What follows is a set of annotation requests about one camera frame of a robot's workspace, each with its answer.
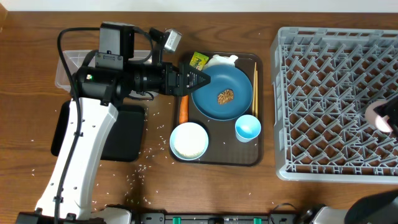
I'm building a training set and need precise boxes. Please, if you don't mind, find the light blue rice bowl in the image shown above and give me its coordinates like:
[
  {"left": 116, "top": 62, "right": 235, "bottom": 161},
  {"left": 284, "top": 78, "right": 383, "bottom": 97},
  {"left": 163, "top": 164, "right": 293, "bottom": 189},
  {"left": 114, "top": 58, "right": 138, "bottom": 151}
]
[{"left": 169, "top": 122, "right": 209, "bottom": 161}]

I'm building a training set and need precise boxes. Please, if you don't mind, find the pink cup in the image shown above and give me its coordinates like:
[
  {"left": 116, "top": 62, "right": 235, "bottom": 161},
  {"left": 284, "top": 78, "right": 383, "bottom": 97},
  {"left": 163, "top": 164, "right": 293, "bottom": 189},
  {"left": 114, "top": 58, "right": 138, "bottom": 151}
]
[{"left": 365, "top": 100, "right": 392, "bottom": 133}]

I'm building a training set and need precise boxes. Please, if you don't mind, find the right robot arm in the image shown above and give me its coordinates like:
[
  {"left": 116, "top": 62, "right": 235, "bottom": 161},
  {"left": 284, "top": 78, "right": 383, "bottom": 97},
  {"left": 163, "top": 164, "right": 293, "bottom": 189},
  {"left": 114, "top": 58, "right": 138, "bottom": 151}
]
[{"left": 344, "top": 97, "right": 397, "bottom": 224}]

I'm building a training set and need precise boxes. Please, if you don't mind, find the grey dishwasher rack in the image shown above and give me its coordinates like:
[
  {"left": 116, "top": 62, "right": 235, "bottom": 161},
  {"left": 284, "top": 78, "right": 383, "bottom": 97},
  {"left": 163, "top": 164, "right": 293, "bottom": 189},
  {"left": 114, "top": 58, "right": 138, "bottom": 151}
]
[{"left": 271, "top": 27, "right": 397, "bottom": 184}]

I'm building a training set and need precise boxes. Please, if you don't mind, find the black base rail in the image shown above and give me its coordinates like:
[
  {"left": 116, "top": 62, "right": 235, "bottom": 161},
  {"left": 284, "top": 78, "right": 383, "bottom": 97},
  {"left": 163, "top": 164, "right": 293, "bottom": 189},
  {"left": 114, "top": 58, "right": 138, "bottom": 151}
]
[{"left": 93, "top": 205, "right": 349, "bottom": 224}]

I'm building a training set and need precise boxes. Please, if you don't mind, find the black plastic tray bin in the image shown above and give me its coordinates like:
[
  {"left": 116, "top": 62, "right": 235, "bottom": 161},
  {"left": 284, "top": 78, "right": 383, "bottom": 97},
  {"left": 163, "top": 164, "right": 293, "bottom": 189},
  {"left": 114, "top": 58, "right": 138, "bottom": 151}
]
[{"left": 50, "top": 101, "right": 144, "bottom": 162}]

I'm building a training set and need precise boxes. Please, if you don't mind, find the dark blue plate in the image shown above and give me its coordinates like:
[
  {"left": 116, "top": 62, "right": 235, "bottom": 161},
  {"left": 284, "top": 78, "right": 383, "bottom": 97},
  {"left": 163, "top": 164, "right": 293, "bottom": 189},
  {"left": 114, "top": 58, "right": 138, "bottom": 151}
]
[{"left": 192, "top": 65, "right": 252, "bottom": 121}]

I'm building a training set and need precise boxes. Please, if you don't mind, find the orange carrot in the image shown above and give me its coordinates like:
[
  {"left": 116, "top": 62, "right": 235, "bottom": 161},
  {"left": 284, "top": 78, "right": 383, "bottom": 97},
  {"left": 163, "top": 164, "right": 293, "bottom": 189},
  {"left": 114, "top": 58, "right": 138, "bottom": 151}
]
[{"left": 179, "top": 95, "right": 189, "bottom": 124}]

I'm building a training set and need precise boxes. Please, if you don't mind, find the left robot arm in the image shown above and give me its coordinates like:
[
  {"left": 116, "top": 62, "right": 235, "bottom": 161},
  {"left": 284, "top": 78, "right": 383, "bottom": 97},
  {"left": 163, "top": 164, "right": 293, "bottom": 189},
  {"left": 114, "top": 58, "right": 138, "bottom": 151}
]
[{"left": 16, "top": 22, "right": 210, "bottom": 223}]

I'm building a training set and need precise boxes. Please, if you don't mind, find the brown serving tray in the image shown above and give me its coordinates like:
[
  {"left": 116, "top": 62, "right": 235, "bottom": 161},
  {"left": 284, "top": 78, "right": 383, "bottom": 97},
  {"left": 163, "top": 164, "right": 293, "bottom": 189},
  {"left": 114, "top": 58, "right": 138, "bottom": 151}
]
[{"left": 169, "top": 50, "right": 264, "bottom": 167}]

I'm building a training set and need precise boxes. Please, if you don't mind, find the crumpled white napkin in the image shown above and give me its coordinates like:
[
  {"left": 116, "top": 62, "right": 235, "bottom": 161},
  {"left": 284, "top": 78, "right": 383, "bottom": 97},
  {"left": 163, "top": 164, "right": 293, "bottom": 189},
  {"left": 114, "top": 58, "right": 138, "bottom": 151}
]
[{"left": 202, "top": 54, "right": 239, "bottom": 71}]

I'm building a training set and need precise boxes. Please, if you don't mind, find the yellow green snack wrapper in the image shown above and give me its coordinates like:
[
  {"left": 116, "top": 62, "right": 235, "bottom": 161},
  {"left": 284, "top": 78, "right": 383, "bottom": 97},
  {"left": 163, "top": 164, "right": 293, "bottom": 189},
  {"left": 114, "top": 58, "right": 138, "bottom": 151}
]
[{"left": 189, "top": 52, "right": 209, "bottom": 71}]

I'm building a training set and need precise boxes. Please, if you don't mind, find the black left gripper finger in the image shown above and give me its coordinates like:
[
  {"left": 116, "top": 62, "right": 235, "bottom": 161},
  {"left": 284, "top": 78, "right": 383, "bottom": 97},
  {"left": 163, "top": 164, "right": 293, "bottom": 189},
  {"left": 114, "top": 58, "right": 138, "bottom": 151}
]
[
  {"left": 183, "top": 77, "right": 211, "bottom": 95},
  {"left": 178, "top": 62, "right": 211, "bottom": 82}
]

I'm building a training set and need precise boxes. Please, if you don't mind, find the light blue cup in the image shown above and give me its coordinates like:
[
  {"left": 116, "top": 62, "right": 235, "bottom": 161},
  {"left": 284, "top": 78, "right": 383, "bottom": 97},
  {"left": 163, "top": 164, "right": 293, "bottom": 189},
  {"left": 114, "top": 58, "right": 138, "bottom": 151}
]
[{"left": 234, "top": 114, "right": 262, "bottom": 142}]

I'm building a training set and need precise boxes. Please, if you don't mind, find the brown food piece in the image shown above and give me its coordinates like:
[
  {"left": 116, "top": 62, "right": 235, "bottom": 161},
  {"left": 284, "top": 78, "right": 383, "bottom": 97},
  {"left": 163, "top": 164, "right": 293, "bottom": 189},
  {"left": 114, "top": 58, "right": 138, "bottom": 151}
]
[{"left": 217, "top": 89, "right": 234, "bottom": 105}]

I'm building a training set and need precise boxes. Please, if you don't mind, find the clear plastic bin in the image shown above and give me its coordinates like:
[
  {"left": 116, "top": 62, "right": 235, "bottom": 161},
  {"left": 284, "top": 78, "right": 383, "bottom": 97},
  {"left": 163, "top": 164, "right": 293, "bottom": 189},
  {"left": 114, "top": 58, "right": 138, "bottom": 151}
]
[{"left": 55, "top": 50, "right": 151, "bottom": 100}]

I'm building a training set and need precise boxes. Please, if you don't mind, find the wooden chopstick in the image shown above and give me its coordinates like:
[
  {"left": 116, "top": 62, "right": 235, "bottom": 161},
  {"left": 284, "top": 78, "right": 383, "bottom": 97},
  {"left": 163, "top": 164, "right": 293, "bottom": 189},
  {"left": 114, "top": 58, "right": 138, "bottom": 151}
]
[
  {"left": 254, "top": 70, "right": 259, "bottom": 118},
  {"left": 252, "top": 63, "right": 257, "bottom": 117}
]

